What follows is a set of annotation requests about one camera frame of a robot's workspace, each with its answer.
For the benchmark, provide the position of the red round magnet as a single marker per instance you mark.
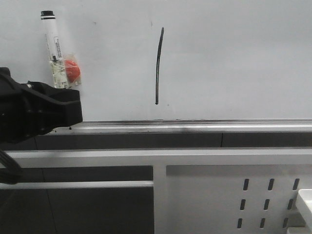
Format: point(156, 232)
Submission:
point(72, 70)

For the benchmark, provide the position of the white whiteboard marker pen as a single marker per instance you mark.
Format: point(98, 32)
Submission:
point(55, 57)

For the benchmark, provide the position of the white perforated metal frame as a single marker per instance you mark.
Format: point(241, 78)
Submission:
point(170, 191)

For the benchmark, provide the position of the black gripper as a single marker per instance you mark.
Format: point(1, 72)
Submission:
point(34, 108)

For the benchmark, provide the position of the aluminium whiteboard marker tray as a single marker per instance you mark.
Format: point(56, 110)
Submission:
point(179, 126)

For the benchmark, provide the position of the large white whiteboard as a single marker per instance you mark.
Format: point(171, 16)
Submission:
point(171, 59)

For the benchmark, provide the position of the white plastic bin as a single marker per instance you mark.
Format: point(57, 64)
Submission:
point(304, 206)

